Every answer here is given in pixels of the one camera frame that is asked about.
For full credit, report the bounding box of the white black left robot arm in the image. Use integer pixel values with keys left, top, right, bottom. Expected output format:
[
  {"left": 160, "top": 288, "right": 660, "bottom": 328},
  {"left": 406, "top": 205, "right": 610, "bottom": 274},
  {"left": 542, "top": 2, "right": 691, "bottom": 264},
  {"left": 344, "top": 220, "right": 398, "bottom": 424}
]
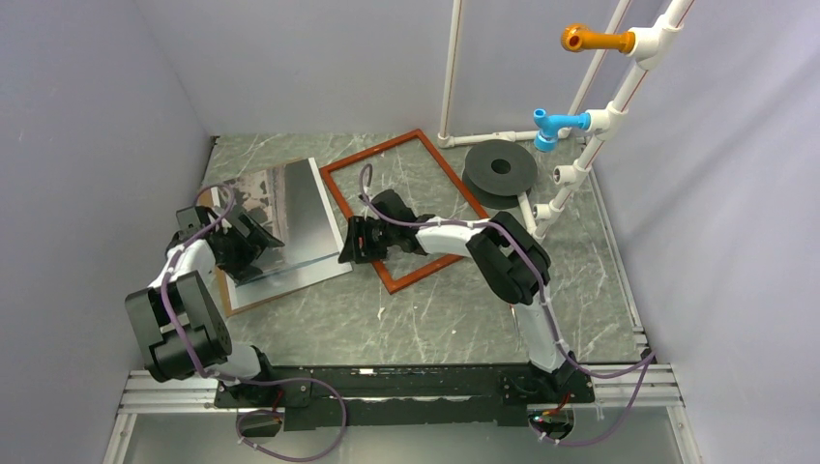
[{"left": 125, "top": 206, "right": 284, "bottom": 406}]

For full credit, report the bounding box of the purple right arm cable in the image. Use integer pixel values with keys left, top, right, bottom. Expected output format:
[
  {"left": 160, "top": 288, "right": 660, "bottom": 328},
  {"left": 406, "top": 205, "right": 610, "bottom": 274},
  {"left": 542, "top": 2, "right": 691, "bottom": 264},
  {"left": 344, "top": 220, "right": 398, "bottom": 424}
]
[{"left": 357, "top": 162, "right": 658, "bottom": 450}]

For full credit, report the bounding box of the brown frame backing board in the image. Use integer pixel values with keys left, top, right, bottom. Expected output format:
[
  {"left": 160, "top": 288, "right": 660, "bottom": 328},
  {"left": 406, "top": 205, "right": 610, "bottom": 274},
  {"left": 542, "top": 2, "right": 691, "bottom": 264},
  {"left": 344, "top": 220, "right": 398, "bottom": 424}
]
[{"left": 201, "top": 178, "right": 269, "bottom": 316}]

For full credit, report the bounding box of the landscape photo print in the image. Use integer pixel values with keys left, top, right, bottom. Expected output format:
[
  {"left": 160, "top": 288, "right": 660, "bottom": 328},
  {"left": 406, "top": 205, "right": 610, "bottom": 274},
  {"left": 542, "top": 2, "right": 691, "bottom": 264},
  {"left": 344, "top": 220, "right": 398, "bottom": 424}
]
[{"left": 228, "top": 158, "right": 352, "bottom": 317}]

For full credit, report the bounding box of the blue pipe peg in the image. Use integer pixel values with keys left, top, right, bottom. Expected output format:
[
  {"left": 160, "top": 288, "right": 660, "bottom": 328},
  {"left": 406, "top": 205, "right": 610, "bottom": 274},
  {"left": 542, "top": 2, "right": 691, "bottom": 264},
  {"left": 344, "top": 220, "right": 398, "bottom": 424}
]
[{"left": 533, "top": 108, "right": 592, "bottom": 153}]

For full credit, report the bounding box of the white pvc pipe rack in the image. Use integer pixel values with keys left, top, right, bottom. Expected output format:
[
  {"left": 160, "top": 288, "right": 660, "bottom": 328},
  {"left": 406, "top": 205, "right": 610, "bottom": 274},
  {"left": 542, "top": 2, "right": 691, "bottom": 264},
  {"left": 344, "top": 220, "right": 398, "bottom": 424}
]
[{"left": 436, "top": 0, "right": 693, "bottom": 240}]

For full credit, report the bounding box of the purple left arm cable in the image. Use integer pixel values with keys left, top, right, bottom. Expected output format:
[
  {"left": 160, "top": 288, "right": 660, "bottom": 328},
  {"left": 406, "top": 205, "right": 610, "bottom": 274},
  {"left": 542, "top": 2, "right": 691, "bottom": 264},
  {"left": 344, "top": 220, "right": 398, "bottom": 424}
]
[{"left": 159, "top": 184, "right": 348, "bottom": 464}]

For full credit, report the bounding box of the orange pipe peg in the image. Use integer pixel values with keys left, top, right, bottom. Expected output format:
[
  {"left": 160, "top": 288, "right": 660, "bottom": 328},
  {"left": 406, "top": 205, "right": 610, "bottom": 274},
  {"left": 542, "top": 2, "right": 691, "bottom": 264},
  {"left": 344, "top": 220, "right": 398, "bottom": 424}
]
[{"left": 560, "top": 23, "right": 636, "bottom": 54}]

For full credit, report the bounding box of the orange wooden picture frame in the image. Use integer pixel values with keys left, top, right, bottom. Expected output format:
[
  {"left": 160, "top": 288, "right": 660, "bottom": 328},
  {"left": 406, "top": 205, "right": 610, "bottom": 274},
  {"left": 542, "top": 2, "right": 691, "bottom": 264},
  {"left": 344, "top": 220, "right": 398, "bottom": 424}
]
[{"left": 319, "top": 129, "right": 488, "bottom": 295}]

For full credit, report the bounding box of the black filament spool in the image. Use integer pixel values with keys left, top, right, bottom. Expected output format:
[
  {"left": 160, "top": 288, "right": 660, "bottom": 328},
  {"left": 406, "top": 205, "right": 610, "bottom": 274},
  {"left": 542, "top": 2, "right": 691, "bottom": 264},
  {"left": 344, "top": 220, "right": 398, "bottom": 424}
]
[{"left": 461, "top": 140, "right": 538, "bottom": 210}]

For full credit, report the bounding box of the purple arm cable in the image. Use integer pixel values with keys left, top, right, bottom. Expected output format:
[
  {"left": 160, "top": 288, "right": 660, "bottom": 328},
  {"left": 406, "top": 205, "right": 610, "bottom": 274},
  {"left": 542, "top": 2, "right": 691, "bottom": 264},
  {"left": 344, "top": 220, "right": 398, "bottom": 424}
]
[
  {"left": 159, "top": 184, "right": 348, "bottom": 464},
  {"left": 357, "top": 162, "right": 658, "bottom": 450}
]

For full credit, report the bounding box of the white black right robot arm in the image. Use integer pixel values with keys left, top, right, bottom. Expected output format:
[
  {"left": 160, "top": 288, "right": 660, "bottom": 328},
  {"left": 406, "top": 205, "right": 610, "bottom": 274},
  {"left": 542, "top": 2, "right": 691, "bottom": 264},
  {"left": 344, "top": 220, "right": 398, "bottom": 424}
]
[{"left": 338, "top": 189, "right": 571, "bottom": 401}]

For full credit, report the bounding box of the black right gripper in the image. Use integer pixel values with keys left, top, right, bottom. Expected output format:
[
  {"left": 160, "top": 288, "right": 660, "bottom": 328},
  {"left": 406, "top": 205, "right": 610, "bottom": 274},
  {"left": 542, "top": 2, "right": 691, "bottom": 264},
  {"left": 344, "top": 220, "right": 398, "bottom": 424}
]
[{"left": 338, "top": 216, "right": 398, "bottom": 264}]

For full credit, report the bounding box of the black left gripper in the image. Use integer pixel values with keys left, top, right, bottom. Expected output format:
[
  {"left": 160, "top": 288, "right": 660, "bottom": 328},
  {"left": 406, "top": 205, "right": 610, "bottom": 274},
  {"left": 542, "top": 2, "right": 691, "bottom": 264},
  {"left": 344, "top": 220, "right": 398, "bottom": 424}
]
[{"left": 218, "top": 213, "right": 283, "bottom": 284}]

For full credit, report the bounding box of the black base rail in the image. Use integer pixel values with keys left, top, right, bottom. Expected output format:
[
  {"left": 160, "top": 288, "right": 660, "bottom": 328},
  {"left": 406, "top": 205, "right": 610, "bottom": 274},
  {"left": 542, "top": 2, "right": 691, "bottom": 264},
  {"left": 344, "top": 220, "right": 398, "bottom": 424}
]
[{"left": 214, "top": 362, "right": 596, "bottom": 431}]

